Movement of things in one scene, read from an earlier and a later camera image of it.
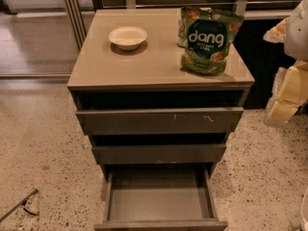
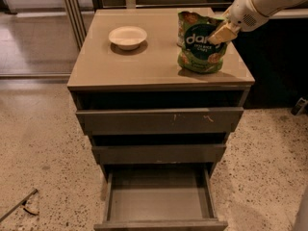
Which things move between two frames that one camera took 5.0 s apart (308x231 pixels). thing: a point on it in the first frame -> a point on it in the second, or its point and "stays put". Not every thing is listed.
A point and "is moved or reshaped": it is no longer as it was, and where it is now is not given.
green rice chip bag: x=208 y=35 is moved or reshaped
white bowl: x=128 y=38 stays put
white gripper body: x=297 y=36 -> x=244 y=13
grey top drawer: x=160 y=120 stays put
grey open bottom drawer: x=160 y=199 stays put
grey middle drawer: x=135 y=154 stays put
